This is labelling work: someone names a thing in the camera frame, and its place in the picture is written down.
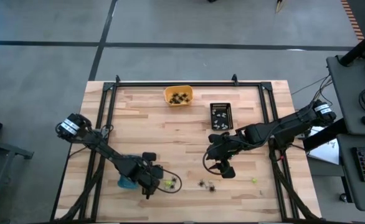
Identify grey metal stand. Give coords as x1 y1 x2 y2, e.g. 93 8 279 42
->
0 135 35 223

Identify black camera cable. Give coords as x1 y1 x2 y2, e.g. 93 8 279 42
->
157 169 183 194
202 148 222 172

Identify black left camera cable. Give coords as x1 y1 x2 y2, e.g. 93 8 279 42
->
157 169 183 194

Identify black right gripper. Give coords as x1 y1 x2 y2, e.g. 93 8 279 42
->
207 133 249 179

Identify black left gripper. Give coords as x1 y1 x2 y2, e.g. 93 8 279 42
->
125 151 157 200

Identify black right camera cable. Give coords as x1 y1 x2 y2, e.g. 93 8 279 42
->
202 148 222 172

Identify black mesh basket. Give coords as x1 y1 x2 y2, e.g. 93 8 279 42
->
209 102 234 131

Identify yellow plastic bin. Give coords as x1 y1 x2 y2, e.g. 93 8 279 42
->
163 85 194 108

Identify grey desk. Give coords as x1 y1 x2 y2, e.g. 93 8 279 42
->
326 55 365 136
337 133 365 213

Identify teal plastic bin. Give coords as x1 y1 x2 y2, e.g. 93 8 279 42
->
117 154 140 190

